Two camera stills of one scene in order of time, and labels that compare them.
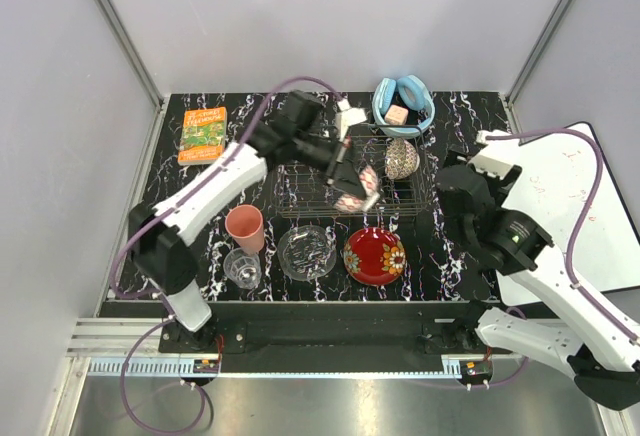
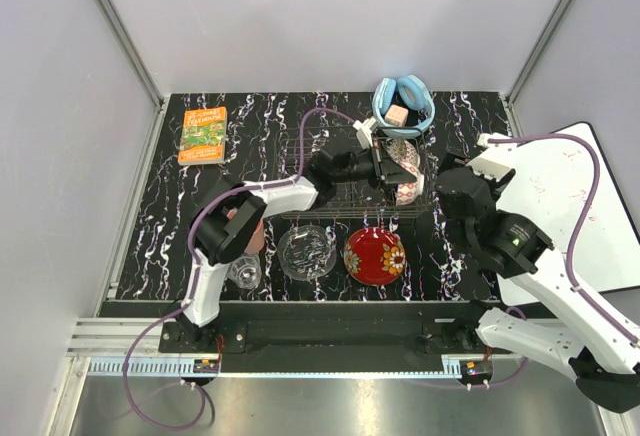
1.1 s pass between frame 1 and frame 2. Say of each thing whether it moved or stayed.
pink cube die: stayed
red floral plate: stayed
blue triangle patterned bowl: moved
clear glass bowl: stayed
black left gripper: moved
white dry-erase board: stayed
